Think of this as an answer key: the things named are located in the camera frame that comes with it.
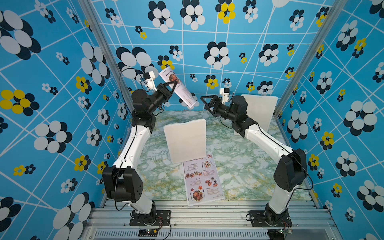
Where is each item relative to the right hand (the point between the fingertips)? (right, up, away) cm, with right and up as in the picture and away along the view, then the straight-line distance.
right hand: (204, 101), depth 75 cm
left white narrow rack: (-9, -21, +2) cm, 22 cm away
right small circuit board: (+34, -63, -6) cm, 72 cm away
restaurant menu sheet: (0, -45, +12) cm, 46 cm away
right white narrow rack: (+36, -2, +19) cm, 41 cm away
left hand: (-12, +7, -9) cm, 17 cm away
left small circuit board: (-28, -65, -3) cm, 71 cm away
